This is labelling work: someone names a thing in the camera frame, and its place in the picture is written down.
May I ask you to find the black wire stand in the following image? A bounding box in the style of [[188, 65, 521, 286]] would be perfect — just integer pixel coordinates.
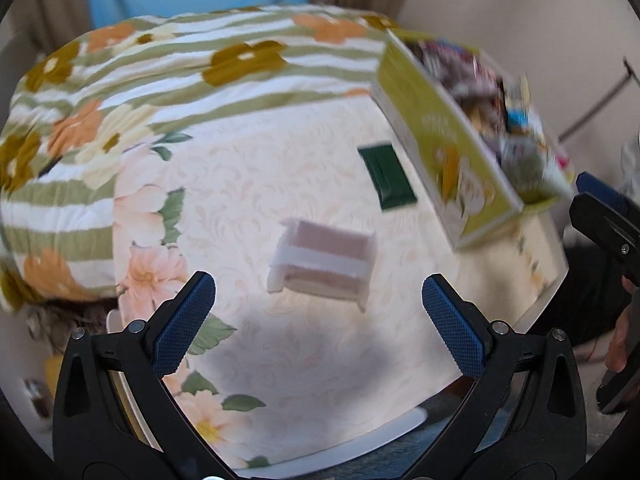
[[557, 57, 640, 141]]

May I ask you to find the clear pink cake package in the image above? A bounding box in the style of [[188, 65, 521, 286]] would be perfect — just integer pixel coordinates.
[[267, 217, 378, 313]]

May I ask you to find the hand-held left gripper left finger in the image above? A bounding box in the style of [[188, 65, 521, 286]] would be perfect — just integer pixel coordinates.
[[52, 270, 236, 480]]

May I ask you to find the green cardboard box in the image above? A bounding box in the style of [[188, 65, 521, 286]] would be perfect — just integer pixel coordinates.
[[370, 27, 576, 251]]

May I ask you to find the cream floral tablecloth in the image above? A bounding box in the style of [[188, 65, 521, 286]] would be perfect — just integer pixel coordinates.
[[107, 95, 571, 471]]

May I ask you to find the dark green snack packet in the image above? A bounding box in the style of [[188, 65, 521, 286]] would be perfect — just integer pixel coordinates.
[[357, 142, 418, 211]]

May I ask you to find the person's right hand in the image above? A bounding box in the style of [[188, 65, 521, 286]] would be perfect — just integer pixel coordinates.
[[604, 275, 640, 373]]

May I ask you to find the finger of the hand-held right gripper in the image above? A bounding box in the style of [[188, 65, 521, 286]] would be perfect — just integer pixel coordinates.
[[570, 171, 640, 286]]

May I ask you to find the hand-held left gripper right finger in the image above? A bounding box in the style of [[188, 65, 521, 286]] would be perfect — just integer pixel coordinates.
[[421, 273, 587, 480]]

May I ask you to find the green striped floral blanket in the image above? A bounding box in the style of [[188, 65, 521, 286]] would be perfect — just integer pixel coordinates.
[[0, 4, 401, 311]]

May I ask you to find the pile of mixed snack packets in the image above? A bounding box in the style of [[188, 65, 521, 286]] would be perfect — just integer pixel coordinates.
[[405, 37, 576, 198]]

